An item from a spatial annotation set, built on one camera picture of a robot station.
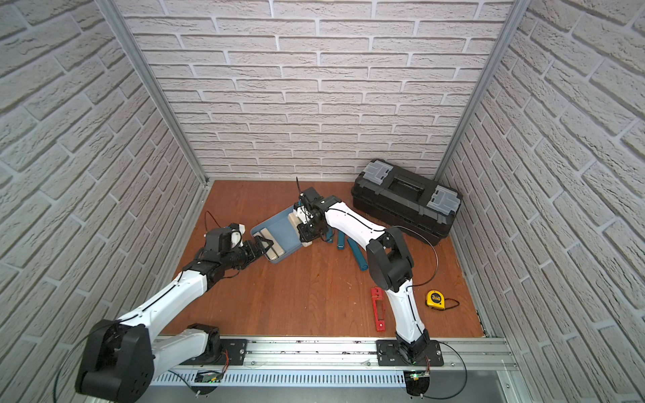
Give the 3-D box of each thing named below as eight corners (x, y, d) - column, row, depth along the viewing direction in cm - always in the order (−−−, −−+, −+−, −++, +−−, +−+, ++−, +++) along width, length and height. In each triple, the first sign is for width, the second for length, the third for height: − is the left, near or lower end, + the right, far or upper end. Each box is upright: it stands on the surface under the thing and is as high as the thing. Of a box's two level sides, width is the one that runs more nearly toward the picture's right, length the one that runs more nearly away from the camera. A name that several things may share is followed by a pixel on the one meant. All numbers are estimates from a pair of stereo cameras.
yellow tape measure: (427, 305, 85) (429, 303, 83) (427, 291, 88) (429, 288, 86) (442, 309, 84) (444, 307, 82) (441, 294, 87) (444, 292, 85)
